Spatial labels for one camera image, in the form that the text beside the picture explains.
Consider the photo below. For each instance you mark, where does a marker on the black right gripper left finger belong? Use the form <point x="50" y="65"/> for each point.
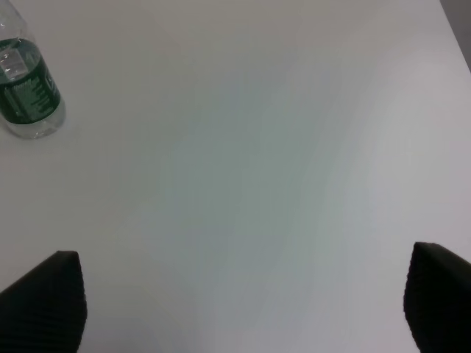
<point x="45" y="310"/>

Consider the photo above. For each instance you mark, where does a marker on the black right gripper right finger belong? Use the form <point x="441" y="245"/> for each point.
<point x="436" y="300"/>

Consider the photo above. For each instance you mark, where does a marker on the clear bottle green label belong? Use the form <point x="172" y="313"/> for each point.
<point x="31" y="104"/>

